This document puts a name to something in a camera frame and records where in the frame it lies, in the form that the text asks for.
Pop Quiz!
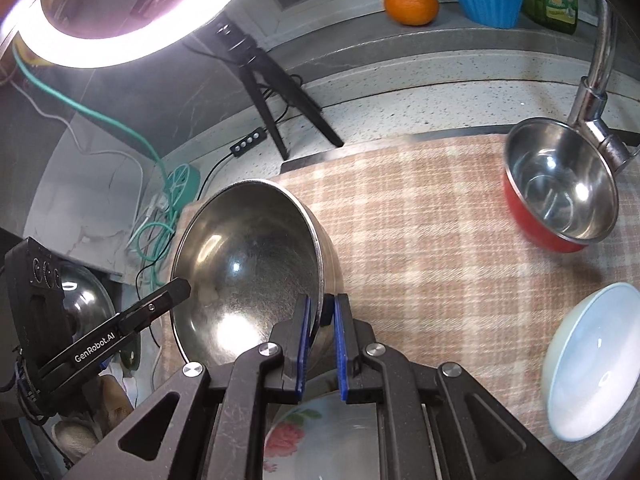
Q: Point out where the large steel bowl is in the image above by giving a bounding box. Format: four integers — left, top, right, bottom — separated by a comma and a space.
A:
171, 180, 344, 370

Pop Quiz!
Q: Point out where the red steel bowl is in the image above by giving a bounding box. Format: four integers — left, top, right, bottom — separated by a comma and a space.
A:
502, 117, 620, 254

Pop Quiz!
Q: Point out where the checkered beige cloth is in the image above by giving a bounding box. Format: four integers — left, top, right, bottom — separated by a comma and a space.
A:
156, 134, 639, 479

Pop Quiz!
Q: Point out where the floral white plate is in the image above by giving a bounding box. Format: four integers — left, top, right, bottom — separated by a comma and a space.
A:
262, 392, 381, 479

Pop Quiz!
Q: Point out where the black inline light remote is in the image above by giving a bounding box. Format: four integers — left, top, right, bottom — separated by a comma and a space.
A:
230, 127, 268, 158

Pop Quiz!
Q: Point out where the white ceramic bowl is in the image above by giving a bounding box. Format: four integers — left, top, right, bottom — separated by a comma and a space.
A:
541, 282, 639, 442

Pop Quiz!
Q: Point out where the black tripod stand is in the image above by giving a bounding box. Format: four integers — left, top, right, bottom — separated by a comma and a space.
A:
193, 12, 344, 160

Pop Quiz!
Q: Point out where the chrome faucet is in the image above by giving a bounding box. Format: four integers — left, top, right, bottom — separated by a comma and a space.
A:
567, 0, 639, 174

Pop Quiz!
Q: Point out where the orange tangerine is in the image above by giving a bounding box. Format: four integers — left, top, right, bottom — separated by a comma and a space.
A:
383, 0, 439, 26

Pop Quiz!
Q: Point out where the white cable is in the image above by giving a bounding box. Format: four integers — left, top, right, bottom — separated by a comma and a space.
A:
0, 66, 147, 231

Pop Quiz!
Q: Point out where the white ring light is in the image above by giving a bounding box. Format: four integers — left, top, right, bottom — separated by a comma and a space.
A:
1, 0, 231, 70

